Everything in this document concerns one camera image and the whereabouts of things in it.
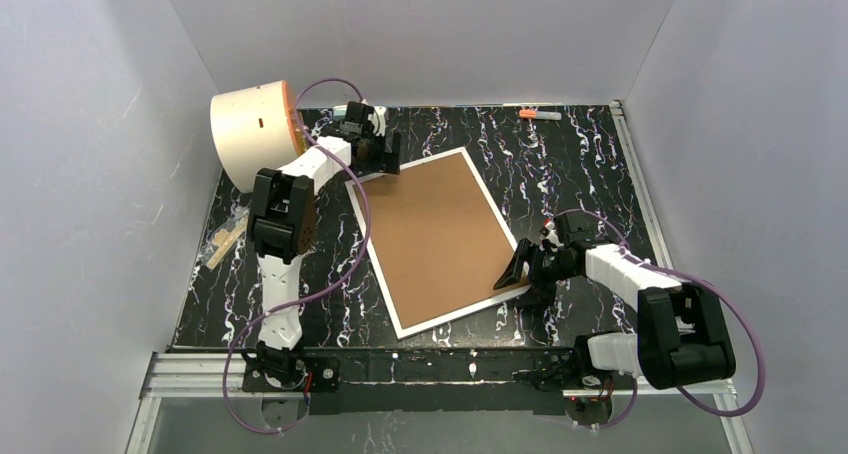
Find brown cardboard backing board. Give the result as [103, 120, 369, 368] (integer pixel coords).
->
[351, 152, 530, 330]

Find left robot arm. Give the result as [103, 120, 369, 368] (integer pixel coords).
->
[245, 101, 401, 389]

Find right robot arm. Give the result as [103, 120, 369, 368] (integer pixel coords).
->
[494, 210, 736, 389]

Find cream cylindrical drum device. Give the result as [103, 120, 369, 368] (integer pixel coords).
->
[209, 80, 307, 194]

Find orange grey utility knife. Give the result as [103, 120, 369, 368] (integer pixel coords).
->
[519, 109, 562, 121]

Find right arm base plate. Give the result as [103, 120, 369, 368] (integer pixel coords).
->
[511, 354, 635, 393]

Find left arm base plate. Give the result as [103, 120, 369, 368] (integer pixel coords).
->
[241, 357, 341, 394]

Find aluminium rail front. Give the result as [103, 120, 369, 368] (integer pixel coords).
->
[139, 350, 738, 401]

